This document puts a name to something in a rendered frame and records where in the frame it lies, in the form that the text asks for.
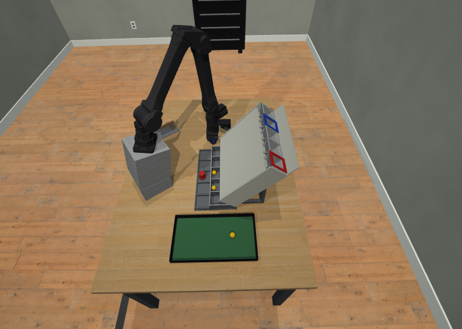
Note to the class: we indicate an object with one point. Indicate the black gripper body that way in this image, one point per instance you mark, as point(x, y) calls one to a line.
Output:
point(209, 133)

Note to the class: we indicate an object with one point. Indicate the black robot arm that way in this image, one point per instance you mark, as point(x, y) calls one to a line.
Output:
point(148, 114)

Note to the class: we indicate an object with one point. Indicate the green tray with black rim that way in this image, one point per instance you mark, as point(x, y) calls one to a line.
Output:
point(206, 238)

